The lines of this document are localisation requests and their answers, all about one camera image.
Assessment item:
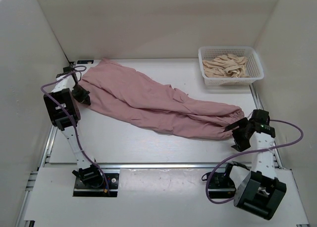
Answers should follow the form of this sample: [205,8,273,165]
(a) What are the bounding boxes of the aluminium table frame rail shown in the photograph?
[14,125,57,227]

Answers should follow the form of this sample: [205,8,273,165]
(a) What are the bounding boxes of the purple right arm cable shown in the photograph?
[206,119,305,204]

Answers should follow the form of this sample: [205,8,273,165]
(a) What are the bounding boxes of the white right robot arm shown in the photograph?
[225,118,287,220]

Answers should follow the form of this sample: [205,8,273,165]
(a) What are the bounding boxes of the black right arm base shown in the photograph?
[208,161,250,199]

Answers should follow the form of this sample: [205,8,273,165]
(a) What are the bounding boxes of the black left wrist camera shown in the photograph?
[56,66,82,79]

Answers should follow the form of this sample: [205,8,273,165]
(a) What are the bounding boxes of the pink trousers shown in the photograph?
[80,59,245,140]

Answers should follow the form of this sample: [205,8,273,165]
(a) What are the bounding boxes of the beige trousers in basket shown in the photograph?
[202,54,249,78]

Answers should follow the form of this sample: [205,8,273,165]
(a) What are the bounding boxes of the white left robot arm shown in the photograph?
[41,71,104,187]

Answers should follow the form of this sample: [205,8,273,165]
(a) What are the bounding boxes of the white plastic basket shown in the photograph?
[198,46,264,86]

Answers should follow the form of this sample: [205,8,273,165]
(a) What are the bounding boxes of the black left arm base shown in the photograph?
[72,165,119,198]

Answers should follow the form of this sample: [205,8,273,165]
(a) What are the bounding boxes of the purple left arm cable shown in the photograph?
[40,65,112,197]

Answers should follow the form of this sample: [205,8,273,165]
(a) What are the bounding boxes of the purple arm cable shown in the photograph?
[206,119,305,204]
[40,65,112,197]

